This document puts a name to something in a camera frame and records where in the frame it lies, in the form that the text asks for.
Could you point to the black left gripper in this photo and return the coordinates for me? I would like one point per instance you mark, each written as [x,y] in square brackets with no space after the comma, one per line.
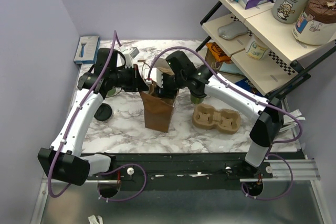
[137,84]

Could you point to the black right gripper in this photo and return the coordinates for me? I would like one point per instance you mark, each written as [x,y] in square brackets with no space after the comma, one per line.
[163,91]

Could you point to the green paper cup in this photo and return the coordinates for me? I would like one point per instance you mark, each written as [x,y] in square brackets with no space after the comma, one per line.
[111,92]
[197,99]

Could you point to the brown paper bag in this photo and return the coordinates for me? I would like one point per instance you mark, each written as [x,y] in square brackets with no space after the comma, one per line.
[158,106]

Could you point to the brown cardboard cup carrier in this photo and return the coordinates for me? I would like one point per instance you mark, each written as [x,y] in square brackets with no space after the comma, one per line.
[207,117]

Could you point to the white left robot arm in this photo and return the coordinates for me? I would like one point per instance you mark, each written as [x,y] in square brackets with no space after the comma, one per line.
[62,159]

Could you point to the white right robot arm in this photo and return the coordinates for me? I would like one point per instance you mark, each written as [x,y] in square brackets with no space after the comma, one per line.
[266,115]

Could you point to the orange brown snack bag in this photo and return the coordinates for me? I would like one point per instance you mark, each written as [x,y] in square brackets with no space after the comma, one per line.
[219,60]

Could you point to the blue razor package box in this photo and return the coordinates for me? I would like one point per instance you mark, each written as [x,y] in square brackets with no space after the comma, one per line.
[87,50]

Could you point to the grey stone-shaped pouch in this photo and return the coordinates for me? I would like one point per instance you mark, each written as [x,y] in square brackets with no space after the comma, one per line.
[232,30]

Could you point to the blue snack package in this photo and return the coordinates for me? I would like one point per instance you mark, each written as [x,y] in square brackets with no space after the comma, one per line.
[248,86]

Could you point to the white printed mug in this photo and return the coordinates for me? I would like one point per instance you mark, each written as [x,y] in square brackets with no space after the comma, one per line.
[256,49]

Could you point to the beige black folding shelf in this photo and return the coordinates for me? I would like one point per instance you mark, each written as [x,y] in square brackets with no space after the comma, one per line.
[290,62]

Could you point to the white plastic scrap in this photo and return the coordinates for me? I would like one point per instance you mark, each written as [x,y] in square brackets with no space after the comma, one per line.
[95,219]

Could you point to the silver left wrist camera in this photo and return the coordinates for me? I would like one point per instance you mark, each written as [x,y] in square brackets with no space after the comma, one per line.
[131,52]

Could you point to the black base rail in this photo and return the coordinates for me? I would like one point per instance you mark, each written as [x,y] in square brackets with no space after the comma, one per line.
[182,171]

